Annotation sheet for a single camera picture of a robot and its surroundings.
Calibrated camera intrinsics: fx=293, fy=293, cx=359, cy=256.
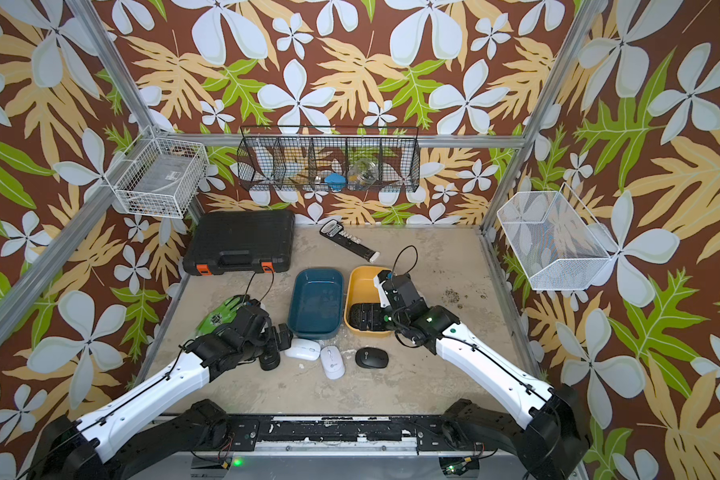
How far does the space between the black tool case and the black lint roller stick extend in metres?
0.14

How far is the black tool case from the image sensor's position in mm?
1034

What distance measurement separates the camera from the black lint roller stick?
1.13m

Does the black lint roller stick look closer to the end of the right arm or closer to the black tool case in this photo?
the black tool case
